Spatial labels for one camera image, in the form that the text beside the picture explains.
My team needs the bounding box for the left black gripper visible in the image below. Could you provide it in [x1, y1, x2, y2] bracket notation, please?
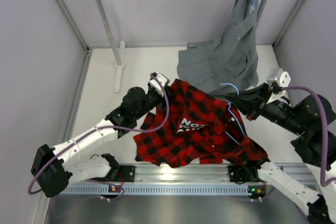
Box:
[134, 85, 177, 120]

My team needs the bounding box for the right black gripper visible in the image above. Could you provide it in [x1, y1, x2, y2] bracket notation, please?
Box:
[225, 83, 306, 135]

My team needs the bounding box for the light blue wire hanger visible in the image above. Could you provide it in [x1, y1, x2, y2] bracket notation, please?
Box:
[220, 82, 246, 145]

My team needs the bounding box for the red black plaid shirt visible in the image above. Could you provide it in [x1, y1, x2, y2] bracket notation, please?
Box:
[133, 79, 268, 168]

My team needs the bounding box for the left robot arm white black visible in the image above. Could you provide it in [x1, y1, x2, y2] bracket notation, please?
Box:
[28, 86, 173, 198]

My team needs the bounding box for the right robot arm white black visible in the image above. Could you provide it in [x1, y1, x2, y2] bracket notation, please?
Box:
[224, 83, 335, 223]

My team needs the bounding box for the grey button shirt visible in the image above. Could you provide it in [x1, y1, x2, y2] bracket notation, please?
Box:
[177, 0, 259, 96]

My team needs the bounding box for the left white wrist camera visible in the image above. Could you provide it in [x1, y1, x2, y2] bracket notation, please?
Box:
[149, 72, 170, 97]

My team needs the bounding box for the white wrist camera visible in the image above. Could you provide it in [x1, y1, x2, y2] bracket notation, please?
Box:
[267, 68, 291, 104]
[149, 72, 170, 97]

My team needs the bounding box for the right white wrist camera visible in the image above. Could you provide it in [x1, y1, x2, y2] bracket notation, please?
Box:
[267, 68, 291, 104]

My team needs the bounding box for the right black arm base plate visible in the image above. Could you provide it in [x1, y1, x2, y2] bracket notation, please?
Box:
[228, 165, 259, 184]

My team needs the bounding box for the aluminium mounting rail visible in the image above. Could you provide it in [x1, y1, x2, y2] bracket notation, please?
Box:
[41, 163, 329, 185]

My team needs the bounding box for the grey slotted cable duct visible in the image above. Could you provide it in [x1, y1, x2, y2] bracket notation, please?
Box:
[61, 184, 265, 196]

